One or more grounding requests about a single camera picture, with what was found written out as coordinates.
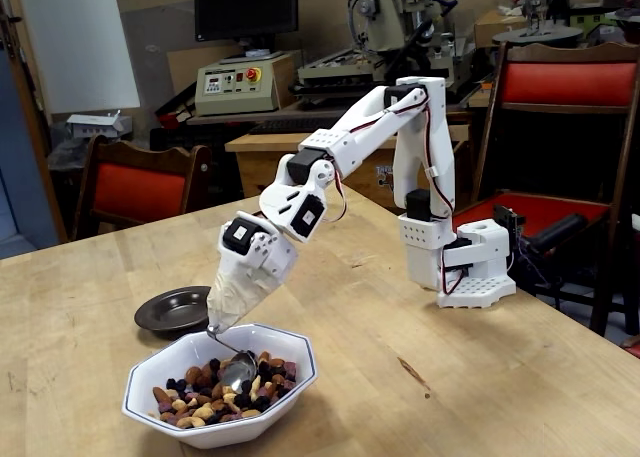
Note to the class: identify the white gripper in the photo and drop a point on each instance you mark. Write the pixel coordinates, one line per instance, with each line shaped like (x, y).
(248, 266)

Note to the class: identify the bent metal spoon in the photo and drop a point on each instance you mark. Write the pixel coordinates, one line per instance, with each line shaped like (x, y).
(239, 372)

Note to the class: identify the white robot arm with base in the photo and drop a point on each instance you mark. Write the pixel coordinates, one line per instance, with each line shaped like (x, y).
(425, 142)

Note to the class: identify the beige masking tape wrap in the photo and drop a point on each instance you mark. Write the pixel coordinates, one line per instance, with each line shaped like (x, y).
(235, 297)

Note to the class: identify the wooden workbench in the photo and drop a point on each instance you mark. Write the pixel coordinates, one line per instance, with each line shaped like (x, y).
(255, 172)

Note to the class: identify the dark brown saucer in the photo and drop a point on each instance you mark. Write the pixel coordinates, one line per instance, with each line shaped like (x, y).
(170, 309)

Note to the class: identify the black keyboard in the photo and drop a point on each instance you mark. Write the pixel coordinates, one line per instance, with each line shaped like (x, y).
(295, 125)

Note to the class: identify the white octagonal bowl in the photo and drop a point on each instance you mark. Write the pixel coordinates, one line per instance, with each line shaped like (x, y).
(180, 357)

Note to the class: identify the small wooden red-cushion chair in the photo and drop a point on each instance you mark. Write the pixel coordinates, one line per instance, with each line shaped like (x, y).
(140, 192)

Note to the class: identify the beige control box red button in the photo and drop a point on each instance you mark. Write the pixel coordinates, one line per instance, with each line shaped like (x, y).
(235, 84)

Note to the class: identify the mixed nuts and dried fruit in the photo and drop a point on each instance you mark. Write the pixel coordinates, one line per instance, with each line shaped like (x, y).
(200, 407)

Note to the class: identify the white small box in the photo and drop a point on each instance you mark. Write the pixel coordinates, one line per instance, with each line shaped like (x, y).
(95, 124)

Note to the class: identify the brown cardboard sheet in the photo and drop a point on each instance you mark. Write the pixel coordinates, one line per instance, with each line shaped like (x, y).
(150, 52)

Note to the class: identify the black computer monitor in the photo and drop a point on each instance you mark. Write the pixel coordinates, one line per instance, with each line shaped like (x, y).
(245, 7)

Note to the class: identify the dark circuit board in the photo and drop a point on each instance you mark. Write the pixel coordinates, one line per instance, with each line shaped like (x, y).
(510, 219)

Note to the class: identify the beige milling machine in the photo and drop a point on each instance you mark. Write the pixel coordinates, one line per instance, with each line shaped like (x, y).
(385, 17)

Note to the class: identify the white board panel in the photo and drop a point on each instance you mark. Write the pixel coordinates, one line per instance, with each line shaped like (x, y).
(75, 42)

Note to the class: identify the brown cardboard box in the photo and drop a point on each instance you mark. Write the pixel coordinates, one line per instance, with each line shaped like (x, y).
(492, 27)

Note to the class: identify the large wooden red-cushion chair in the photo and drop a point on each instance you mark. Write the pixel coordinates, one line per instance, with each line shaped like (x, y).
(565, 82)

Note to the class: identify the black round disc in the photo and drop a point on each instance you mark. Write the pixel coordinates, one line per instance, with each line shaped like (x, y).
(537, 34)

